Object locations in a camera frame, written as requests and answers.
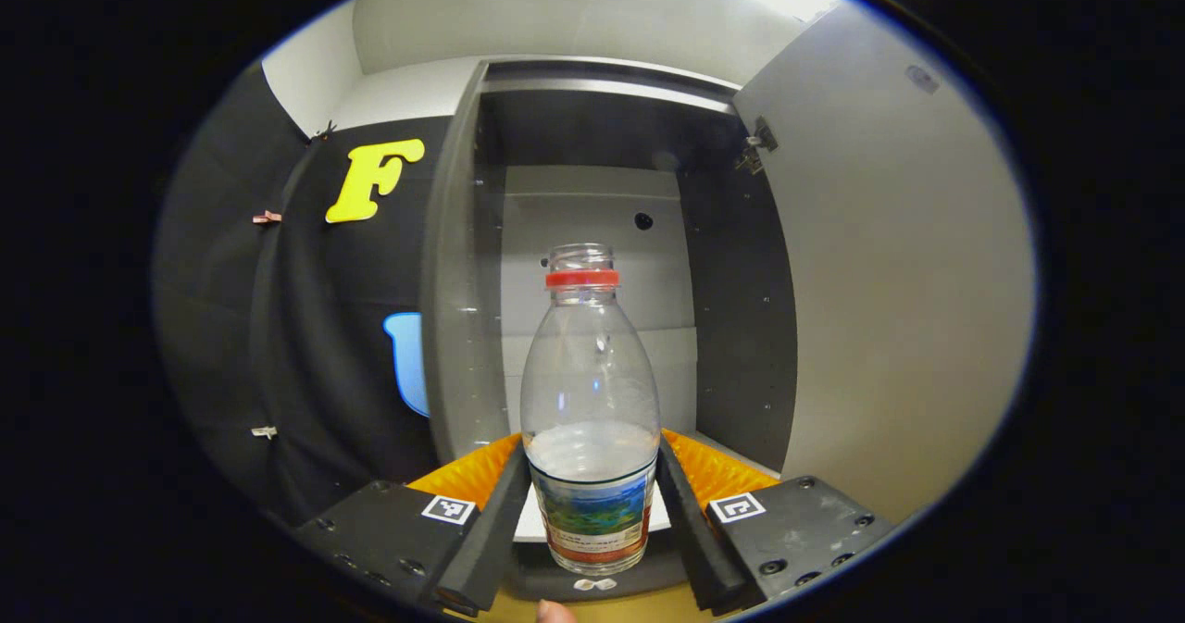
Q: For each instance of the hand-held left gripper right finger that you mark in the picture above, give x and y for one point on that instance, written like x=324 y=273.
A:
x=690 y=549

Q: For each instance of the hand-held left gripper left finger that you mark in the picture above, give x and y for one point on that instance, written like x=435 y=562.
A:
x=486 y=549

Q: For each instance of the clear plastic bottle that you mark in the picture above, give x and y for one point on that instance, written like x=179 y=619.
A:
x=590 y=392

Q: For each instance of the dark grey cabinet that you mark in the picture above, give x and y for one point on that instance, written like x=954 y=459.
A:
x=741 y=327

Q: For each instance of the metal door hinge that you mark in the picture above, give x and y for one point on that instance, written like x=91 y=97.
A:
x=759 y=146

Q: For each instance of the small white clip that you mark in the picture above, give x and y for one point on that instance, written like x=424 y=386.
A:
x=263 y=431

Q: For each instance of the black backdrop cloth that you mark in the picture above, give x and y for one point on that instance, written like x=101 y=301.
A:
x=231 y=327

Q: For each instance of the small red clip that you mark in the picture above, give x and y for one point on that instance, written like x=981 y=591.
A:
x=267 y=218

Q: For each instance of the black clip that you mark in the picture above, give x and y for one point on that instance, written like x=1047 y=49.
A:
x=324 y=130

